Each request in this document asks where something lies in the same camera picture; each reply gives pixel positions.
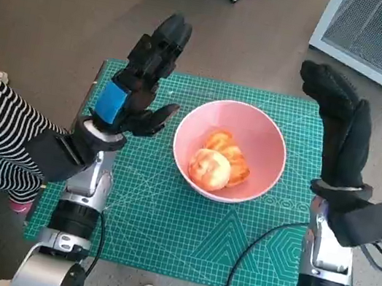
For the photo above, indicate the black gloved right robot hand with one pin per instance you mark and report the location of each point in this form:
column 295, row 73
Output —
column 345, row 148

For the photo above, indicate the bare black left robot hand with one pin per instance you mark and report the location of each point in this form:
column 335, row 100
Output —
column 138, row 104

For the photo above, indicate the pink bowl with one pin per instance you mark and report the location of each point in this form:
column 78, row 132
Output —
column 268, row 145

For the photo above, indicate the round toy bread bun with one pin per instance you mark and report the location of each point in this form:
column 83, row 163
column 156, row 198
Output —
column 208, row 170

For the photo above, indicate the long braided toy bread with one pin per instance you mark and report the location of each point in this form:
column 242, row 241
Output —
column 233, row 154

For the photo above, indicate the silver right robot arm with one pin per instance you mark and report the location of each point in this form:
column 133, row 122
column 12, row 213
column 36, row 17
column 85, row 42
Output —
column 326, row 256

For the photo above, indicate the large white mesh cabinet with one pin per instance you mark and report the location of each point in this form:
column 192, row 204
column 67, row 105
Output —
column 376, row 35

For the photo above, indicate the green cutting mat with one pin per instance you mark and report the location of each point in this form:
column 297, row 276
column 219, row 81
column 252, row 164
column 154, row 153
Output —
column 161, row 226

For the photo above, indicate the beige shoe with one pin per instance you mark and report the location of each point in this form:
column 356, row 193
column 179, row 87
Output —
column 4, row 76

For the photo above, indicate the pink shoe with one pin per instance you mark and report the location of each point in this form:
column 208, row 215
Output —
column 20, row 208

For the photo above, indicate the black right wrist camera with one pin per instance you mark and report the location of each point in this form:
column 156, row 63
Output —
column 373, row 223

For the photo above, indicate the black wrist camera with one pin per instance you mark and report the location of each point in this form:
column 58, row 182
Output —
column 51, row 159
column 373, row 223

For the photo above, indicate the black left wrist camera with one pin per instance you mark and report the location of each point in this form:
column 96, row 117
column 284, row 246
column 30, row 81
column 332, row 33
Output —
column 51, row 159

